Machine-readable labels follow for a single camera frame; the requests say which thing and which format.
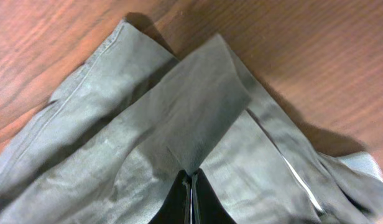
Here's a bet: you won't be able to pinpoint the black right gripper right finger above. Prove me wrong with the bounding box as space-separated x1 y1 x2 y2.
191 169 236 224

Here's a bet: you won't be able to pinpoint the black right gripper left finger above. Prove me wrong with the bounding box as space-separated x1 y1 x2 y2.
149 170 192 224

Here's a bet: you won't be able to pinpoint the grey shorts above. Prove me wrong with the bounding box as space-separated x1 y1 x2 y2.
0 21 383 223

